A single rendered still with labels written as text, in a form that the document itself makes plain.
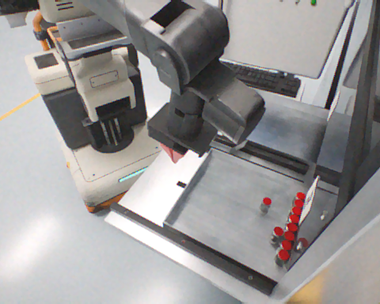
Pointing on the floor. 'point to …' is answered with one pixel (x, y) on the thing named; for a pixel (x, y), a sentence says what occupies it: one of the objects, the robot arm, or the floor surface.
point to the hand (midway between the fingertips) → (176, 157)
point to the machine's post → (348, 253)
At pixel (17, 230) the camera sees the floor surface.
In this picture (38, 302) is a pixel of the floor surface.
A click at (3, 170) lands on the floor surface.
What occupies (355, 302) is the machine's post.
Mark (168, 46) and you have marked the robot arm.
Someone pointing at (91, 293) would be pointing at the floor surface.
